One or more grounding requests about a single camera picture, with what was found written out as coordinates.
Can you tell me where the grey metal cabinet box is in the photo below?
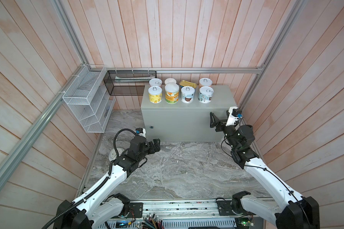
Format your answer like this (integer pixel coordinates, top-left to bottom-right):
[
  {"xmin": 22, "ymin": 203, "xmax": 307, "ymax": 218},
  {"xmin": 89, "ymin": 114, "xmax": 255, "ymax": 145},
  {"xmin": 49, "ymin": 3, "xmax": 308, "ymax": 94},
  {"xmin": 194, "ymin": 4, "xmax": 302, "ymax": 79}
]
[{"xmin": 140, "ymin": 85, "xmax": 237, "ymax": 142}]

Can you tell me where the yellow oval sardine tin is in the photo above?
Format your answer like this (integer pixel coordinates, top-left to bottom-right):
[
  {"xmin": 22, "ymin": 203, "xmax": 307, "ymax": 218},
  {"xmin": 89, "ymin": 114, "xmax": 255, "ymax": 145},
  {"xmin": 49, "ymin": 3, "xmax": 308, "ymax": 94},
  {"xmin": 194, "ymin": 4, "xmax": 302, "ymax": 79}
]
[{"xmin": 179, "ymin": 80, "xmax": 197, "ymax": 89}]

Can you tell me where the brown label pull-tab can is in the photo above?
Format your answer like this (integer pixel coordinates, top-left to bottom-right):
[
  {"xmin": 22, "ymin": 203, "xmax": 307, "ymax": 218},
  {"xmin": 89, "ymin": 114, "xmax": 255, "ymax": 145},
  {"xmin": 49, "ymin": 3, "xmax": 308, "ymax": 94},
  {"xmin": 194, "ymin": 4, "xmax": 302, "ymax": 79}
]
[{"xmin": 199, "ymin": 78, "xmax": 213, "ymax": 87}]

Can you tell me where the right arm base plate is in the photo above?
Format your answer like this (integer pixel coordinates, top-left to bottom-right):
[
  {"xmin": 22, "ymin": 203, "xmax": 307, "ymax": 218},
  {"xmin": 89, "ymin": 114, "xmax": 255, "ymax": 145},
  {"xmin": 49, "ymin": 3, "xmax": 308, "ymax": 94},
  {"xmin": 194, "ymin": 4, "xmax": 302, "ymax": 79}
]
[{"xmin": 216, "ymin": 199, "xmax": 246, "ymax": 216}]

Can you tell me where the blue label pull-tab can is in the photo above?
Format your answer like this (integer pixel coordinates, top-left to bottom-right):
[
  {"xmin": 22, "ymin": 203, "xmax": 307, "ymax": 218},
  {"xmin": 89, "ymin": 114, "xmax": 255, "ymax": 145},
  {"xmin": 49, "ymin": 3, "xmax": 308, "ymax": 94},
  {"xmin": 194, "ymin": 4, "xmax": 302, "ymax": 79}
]
[{"xmin": 181, "ymin": 86, "xmax": 195, "ymax": 104}]

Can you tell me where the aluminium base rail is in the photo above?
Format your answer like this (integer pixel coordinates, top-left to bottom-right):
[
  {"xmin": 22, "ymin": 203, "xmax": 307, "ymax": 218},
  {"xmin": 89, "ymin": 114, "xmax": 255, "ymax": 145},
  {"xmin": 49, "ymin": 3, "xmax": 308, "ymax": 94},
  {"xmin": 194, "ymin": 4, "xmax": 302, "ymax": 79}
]
[{"xmin": 60, "ymin": 198, "xmax": 300, "ymax": 229}]

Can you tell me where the black corrugated cable hose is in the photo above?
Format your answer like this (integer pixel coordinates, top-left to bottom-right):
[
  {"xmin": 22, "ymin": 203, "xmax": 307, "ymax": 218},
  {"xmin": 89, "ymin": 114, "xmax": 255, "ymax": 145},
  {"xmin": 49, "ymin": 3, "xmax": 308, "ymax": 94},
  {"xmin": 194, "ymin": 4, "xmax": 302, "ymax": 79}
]
[{"xmin": 113, "ymin": 128, "xmax": 138, "ymax": 158}]

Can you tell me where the yellow can plain lid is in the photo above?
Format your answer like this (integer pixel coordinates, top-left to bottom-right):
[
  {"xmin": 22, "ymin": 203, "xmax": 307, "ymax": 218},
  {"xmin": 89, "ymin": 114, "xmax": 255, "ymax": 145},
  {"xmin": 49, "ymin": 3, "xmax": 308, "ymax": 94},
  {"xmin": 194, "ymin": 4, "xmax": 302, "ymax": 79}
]
[{"xmin": 164, "ymin": 78, "xmax": 177, "ymax": 85}]

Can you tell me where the colourful wire bundle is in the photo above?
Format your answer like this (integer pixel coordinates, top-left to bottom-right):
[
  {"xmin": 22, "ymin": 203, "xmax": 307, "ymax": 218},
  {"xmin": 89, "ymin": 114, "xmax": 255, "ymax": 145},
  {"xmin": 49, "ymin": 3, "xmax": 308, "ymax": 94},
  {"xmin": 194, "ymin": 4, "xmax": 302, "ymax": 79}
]
[{"xmin": 140, "ymin": 216, "xmax": 164, "ymax": 229}]

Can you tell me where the pink label white can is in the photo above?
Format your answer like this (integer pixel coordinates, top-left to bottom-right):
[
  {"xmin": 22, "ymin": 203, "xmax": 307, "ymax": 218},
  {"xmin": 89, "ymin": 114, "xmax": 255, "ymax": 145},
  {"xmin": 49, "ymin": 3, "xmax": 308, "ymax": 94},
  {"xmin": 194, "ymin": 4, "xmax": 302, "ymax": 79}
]
[{"xmin": 149, "ymin": 78, "xmax": 163, "ymax": 87}]

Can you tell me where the orange can plain lid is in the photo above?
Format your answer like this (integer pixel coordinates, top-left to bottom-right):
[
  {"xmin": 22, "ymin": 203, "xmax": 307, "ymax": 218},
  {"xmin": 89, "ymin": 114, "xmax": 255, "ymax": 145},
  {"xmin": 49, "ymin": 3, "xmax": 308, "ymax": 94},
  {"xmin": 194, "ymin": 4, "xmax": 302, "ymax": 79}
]
[{"xmin": 165, "ymin": 83, "xmax": 179, "ymax": 104}]

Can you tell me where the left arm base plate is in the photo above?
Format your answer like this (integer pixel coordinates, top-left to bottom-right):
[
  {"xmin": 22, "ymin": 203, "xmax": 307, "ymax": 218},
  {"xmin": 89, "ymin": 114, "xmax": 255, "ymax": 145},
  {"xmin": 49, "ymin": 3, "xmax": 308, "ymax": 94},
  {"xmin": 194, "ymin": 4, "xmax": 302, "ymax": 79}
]
[{"xmin": 112, "ymin": 202, "xmax": 143, "ymax": 219}]

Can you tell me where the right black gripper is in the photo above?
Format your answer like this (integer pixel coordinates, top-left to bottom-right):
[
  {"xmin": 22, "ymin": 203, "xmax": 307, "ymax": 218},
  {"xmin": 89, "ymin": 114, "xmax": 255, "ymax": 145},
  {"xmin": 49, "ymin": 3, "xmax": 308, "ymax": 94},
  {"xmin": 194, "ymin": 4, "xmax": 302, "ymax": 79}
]
[{"xmin": 211, "ymin": 113, "xmax": 237, "ymax": 151}]

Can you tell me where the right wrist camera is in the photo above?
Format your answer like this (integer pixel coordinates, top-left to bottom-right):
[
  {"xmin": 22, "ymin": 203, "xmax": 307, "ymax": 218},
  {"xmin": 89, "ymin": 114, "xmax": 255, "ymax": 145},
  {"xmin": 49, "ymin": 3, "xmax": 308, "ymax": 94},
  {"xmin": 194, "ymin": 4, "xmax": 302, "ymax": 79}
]
[{"xmin": 226, "ymin": 106, "xmax": 243, "ymax": 127}]

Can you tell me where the black mesh wall basket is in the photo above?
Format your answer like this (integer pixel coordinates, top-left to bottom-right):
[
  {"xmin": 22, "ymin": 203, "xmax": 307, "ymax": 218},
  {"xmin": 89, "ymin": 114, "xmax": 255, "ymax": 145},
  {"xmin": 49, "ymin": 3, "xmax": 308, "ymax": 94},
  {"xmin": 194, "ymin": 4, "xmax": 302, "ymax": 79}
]
[{"xmin": 103, "ymin": 70, "xmax": 157, "ymax": 96}]

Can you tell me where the teal label pull-tab can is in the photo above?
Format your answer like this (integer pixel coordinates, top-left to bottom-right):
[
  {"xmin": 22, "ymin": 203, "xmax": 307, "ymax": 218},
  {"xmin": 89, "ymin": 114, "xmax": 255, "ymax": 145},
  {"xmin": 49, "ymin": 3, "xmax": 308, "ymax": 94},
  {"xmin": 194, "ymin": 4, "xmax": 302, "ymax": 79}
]
[{"xmin": 198, "ymin": 86, "xmax": 214, "ymax": 104}]

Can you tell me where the white wire mesh shelf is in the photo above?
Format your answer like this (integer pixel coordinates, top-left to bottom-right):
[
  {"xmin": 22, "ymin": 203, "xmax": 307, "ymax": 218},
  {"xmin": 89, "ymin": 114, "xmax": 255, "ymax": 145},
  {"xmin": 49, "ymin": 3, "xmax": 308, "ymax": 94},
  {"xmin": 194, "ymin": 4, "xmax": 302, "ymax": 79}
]
[{"xmin": 63, "ymin": 65, "xmax": 115, "ymax": 133}]

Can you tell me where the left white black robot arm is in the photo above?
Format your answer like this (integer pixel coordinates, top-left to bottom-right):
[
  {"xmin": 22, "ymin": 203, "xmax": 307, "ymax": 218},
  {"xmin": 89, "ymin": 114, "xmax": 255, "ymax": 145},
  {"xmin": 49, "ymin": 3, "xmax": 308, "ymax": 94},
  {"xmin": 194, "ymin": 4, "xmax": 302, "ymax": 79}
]
[{"xmin": 43, "ymin": 135, "xmax": 161, "ymax": 229}]

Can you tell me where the yellow label white-lid can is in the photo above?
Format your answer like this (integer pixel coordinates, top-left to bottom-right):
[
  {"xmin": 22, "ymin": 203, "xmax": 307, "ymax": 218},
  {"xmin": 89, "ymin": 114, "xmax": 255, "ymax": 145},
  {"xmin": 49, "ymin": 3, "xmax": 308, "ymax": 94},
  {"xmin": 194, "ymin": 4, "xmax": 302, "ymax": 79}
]
[{"xmin": 148, "ymin": 86, "xmax": 162, "ymax": 104}]

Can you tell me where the small white round clock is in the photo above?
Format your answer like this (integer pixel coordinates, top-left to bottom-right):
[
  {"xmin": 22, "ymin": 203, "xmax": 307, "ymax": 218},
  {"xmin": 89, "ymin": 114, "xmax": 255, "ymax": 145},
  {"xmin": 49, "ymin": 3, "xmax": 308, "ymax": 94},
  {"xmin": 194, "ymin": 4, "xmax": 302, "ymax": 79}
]
[{"xmin": 108, "ymin": 148, "xmax": 124, "ymax": 162}]

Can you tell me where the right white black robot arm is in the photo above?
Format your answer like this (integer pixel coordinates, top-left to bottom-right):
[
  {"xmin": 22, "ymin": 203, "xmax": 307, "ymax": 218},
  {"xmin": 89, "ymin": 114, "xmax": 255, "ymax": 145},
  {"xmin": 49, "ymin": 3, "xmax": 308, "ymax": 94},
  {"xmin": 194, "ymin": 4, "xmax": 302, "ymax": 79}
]
[{"xmin": 210, "ymin": 107, "xmax": 320, "ymax": 229}]

